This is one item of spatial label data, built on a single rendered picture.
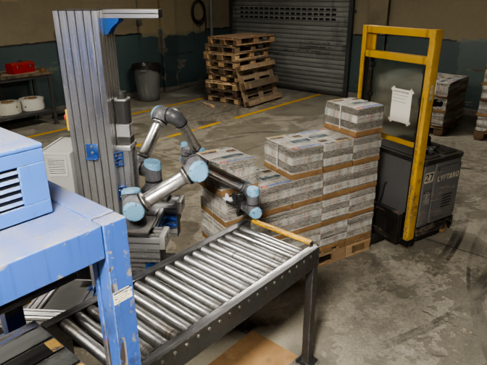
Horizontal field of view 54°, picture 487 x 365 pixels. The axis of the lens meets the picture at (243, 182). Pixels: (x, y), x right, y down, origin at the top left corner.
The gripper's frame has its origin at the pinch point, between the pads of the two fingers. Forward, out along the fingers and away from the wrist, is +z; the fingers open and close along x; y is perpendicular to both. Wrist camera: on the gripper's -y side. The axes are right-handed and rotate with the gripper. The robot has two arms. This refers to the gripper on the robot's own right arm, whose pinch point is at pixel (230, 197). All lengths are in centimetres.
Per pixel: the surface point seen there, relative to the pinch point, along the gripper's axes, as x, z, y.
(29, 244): 128, -144, 70
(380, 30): -167, 49, 97
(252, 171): -19.4, 4.6, 12.9
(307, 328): -11, -76, -58
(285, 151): -54, 17, 18
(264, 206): -30.1, 6.2, -16.3
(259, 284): 31, -90, -5
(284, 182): -48.7, 8.9, -1.8
